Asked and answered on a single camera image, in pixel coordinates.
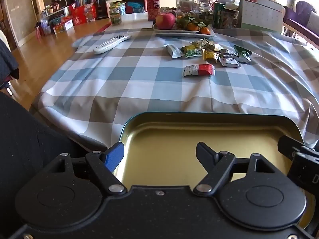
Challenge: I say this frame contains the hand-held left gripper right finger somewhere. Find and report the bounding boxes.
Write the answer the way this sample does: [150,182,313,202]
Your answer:
[193,142,276,197]

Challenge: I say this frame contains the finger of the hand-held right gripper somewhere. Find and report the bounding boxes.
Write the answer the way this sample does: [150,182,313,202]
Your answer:
[278,135,306,158]

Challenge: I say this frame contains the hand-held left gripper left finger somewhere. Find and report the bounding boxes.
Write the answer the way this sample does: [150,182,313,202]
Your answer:
[53,141,127,196]

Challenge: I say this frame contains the teal tin box gold interior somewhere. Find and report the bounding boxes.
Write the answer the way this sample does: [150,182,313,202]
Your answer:
[113,112,316,231]

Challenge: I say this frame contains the red and white snack packet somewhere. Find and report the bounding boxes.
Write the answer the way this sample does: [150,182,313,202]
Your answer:
[183,64,215,77]

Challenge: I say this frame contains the white snack packet red print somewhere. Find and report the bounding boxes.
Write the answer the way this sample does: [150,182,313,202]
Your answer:
[219,56,241,68]

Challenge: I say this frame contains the small yellow snack packet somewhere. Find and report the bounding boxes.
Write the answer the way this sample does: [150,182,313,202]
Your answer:
[202,49,220,61]

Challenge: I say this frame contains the grey white snack packet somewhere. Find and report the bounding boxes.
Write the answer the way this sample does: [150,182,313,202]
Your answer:
[219,48,237,57]

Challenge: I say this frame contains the green foil snack packet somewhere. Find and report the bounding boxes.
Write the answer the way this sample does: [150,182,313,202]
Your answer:
[234,45,253,64]

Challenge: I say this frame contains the silver snack packet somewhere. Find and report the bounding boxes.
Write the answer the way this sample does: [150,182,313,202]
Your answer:
[163,44,184,59]

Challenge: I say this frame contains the gold patterned snack packet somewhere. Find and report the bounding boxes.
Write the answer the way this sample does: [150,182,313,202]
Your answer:
[192,39,224,51]

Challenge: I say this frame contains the blue grey checked tablecloth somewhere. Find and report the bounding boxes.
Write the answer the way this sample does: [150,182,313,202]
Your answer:
[30,27,319,152]

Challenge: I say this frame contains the person's black clothing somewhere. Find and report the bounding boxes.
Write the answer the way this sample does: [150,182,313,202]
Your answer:
[0,92,110,239]

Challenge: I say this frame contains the white remote control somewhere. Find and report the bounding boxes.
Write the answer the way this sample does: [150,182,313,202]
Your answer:
[93,33,132,54]

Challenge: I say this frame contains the white rectangular plate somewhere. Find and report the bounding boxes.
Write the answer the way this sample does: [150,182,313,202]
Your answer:
[153,24,217,38]

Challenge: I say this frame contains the purple chair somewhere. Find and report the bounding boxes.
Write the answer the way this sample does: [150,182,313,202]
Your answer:
[283,0,319,53]

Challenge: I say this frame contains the oranges with green leaves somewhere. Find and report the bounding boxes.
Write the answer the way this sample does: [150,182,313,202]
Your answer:
[176,14,209,28]

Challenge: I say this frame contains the dark patterned tin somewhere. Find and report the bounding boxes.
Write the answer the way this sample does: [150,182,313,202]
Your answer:
[221,7,240,29]

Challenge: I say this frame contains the desk calendar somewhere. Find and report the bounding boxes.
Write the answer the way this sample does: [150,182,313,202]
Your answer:
[238,0,285,33]

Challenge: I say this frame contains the small jar green label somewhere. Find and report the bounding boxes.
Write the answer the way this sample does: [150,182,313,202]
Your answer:
[110,4,122,25]

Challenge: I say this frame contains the red apple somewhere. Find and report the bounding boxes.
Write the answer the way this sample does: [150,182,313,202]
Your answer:
[156,12,176,30]

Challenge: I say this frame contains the green metal can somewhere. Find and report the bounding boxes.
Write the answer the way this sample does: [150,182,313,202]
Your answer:
[212,2,225,29]

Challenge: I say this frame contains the dark jacket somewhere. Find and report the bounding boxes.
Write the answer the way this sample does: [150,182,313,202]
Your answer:
[0,38,20,90]

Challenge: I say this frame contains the stack of red gift boxes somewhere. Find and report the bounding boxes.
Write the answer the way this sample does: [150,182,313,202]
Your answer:
[68,3,97,26]

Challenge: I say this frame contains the clear glass jar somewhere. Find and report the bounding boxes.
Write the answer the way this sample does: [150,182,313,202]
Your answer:
[176,0,200,15]

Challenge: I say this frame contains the black thermos bottle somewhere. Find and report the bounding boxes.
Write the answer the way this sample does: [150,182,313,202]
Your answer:
[97,0,107,19]

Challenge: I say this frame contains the red cylindrical can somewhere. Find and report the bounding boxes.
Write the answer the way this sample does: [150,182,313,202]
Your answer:
[146,0,160,22]

